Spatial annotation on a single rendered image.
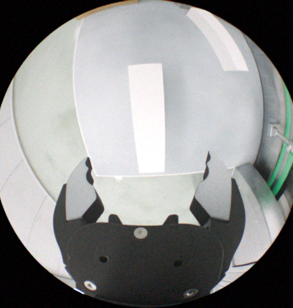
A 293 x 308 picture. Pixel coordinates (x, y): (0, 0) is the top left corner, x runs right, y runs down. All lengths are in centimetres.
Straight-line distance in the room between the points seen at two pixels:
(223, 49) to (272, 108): 29
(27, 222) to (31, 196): 78
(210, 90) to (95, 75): 30
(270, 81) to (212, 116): 34
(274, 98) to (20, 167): 359
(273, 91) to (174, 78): 39
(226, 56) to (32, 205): 349
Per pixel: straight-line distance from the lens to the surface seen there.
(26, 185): 319
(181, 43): 32
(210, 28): 35
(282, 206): 73
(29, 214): 326
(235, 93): 37
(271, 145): 52
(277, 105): 49
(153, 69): 21
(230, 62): 32
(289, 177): 73
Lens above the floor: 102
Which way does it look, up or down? 59 degrees down
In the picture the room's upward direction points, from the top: 177 degrees counter-clockwise
